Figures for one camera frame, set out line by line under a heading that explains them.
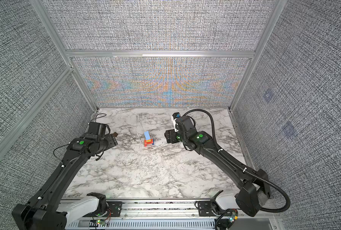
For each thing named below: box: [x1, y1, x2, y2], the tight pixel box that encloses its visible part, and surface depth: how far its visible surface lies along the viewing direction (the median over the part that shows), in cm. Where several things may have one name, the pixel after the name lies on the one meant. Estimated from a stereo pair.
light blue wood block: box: [144, 130, 151, 141], surface depth 91 cm
